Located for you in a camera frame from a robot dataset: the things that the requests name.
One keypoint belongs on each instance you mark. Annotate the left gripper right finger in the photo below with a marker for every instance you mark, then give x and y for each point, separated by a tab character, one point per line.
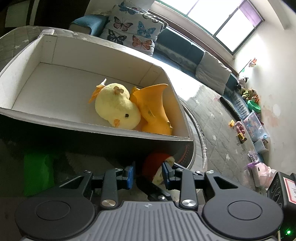
182	180

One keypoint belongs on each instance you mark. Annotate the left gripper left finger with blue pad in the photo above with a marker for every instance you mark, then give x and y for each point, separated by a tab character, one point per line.
114	180

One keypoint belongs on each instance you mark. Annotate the red hat gnome toy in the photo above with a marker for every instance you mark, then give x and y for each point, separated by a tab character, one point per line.
153	167

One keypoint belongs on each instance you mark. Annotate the orange plastic dinosaur toy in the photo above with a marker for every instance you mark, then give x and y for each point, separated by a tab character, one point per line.
149	101

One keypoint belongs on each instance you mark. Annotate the yellow plush chick toy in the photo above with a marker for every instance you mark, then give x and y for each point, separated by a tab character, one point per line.
113	104

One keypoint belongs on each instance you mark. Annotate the pink plastic bag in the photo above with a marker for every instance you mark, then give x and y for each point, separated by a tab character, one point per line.
262	174

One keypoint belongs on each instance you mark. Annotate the clear plastic storage bin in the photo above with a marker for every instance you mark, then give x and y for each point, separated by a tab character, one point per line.
255	128

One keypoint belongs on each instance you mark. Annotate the yellow toy truck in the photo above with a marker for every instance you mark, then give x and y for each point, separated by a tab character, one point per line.
241	137

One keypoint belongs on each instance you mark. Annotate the green object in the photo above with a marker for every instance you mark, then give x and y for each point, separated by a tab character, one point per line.
38	173

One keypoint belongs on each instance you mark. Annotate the pile of plush toys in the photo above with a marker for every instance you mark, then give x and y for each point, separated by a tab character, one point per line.
247	94

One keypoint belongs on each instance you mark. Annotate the white lined cardboard box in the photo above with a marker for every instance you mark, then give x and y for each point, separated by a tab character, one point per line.
51	80

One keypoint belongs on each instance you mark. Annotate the grey sofa cushion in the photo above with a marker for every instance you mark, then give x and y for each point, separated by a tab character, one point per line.
213	73

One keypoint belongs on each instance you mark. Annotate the blue sofa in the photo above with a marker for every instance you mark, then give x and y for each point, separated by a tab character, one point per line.
172	48

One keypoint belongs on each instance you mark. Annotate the butterfly print pillow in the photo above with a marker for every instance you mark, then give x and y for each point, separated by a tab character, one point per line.
133	27

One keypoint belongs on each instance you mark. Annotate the window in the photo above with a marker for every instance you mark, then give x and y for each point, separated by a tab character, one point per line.
230	23

